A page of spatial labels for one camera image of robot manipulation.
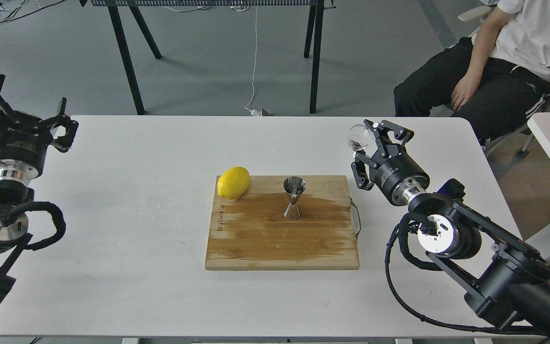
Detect yellow lemon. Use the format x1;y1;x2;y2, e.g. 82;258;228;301
217;166;250;200

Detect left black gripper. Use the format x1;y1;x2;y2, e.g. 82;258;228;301
0;74;79;180

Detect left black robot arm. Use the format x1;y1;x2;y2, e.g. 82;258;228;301
0;75;79;304

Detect black metal rack table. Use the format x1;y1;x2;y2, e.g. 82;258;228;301
79;0;336;115

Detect white hanging cable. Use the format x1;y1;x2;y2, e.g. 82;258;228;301
244;6;272;117

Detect seated person white shirt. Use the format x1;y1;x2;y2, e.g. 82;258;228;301
393;0;550;143

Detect person's right hand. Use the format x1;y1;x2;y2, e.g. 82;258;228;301
450;71;482;112

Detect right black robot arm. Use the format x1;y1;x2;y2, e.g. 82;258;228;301
347;119;550;339

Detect clear glass cup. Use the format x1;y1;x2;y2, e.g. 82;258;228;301
347;124;375;152

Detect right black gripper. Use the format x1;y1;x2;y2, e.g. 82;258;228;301
351;120;430;206

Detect wooden cutting board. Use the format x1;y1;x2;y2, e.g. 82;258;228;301
204;175;360;270

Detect steel jigger measuring cup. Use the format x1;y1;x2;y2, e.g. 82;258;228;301
282;176;307;220

